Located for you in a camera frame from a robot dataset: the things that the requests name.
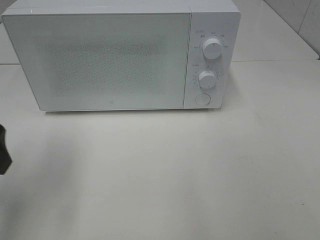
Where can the white microwave door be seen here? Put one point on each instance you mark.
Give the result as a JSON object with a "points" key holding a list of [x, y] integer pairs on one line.
{"points": [[94, 62]]}

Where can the round white door button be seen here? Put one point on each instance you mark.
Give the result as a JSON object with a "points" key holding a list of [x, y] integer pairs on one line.
{"points": [[203, 99]]}

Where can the white microwave oven body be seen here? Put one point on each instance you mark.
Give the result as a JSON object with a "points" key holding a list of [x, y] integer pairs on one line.
{"points": [[208, 18]]}

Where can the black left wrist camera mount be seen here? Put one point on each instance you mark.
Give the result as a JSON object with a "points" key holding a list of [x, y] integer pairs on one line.
{"points": [[5, 159]]}

